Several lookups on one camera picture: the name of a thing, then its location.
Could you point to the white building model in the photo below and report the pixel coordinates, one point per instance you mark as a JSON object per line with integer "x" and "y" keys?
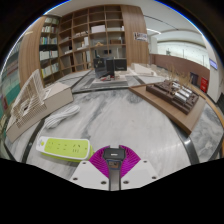
{"x": 141, "y": 69}

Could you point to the black box model grey base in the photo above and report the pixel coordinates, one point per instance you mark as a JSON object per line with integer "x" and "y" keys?
{"x": 110, "y": 66}

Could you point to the beige slatted building model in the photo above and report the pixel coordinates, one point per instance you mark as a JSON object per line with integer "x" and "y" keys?
{"x": 56, "y": 98}

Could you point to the white and green power strip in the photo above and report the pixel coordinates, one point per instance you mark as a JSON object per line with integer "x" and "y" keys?
{"x": 65, "y": 146}

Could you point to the wooden shelf unit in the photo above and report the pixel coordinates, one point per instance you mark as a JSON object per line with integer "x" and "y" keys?
{"x": 100, "y": 40}

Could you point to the blue wall screen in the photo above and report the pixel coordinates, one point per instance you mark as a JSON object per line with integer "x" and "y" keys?
{"x": 213, "y": 64}

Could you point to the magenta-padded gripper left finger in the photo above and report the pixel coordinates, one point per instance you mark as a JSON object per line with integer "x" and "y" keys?
{"x": 98, "y": 163}

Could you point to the wall poster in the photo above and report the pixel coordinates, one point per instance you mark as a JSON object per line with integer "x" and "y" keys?
{"x": 140, "y": 36}

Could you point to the book-filled glass shelf unit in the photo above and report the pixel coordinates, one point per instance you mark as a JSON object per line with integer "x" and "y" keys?
{"x": 10, "y": 80}

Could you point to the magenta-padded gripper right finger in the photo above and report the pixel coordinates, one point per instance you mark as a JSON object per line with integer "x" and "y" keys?
{"x": 131, "y": 161}

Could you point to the brown building model wooden board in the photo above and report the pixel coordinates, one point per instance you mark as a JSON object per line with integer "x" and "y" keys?
{"x": 166, "y": 106}

